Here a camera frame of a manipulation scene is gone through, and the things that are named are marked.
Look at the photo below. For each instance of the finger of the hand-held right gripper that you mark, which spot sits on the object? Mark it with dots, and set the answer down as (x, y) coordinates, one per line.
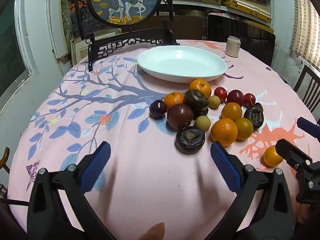
(290, 151)
(306, 125)

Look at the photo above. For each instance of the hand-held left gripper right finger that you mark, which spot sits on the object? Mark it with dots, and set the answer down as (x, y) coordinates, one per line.
(225, 167)

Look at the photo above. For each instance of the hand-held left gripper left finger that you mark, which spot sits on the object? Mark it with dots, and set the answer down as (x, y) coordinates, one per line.
(95, 166)

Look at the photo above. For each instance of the yellow tomato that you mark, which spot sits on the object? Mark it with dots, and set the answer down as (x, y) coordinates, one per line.
(272, 157)
(244, 129)

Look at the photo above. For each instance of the dark wrinkled passion fruit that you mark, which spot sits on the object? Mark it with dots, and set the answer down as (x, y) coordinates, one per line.
(253, 117)

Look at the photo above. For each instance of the small dark cherry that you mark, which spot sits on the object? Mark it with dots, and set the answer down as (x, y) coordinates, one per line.
(259, 105)

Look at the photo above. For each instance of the red cherry tomato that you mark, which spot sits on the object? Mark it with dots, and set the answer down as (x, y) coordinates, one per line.
(249, 99)
(220, 93)

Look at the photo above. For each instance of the large dark red plum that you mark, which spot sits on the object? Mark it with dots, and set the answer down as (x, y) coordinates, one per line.
(180, 116)

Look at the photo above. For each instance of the small dark red plum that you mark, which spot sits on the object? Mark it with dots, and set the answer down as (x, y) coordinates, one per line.
(235, 97)

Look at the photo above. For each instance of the large mandarin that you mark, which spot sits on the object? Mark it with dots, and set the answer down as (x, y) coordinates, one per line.
(224, 132)
(200, 87)

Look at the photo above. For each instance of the small mandarin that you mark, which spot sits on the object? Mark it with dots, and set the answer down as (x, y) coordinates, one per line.
(174, 99)

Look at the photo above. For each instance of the dark cherry with stem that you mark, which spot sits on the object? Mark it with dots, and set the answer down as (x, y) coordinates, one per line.
(157, 108)

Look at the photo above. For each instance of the white oval plate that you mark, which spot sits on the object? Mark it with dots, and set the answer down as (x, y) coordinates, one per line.
(180, 62)

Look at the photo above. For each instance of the person's left hand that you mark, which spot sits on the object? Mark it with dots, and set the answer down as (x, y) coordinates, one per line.
(155, 232)

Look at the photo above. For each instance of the dark slatted wooden chair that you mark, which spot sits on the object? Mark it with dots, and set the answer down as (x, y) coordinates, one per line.
(308, 90)

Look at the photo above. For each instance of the pink printed tablecloth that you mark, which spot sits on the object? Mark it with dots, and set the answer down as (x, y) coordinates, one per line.
(140, 180)

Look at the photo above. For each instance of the longan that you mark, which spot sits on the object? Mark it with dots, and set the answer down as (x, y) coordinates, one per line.
(203, 123)
(214, 102)

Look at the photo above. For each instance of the orange tomato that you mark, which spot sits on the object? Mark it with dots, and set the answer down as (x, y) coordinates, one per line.
(231, 111)

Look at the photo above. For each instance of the brown curved wooden chair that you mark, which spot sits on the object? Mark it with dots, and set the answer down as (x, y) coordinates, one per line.
(5, 160)

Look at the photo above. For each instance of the pale drink can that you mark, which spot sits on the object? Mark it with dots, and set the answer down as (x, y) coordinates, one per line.
(232, 47)

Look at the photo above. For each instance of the black flat panel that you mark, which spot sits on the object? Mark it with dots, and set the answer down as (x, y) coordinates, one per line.
(240, 32)

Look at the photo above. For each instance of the window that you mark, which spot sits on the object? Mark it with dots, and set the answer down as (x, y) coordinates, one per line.
(12, 50)

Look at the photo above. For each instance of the brown cardboard panel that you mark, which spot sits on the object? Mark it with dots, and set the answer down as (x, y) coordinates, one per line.
(190, 26)

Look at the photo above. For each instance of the white board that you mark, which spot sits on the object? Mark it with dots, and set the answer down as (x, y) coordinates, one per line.
(56, 25)

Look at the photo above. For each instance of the round deer screen carved stand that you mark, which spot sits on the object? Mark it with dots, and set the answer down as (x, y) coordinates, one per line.
(125, 2)

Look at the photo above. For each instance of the light wooden picture frame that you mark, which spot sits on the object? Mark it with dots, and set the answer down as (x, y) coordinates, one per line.
(80, 50)

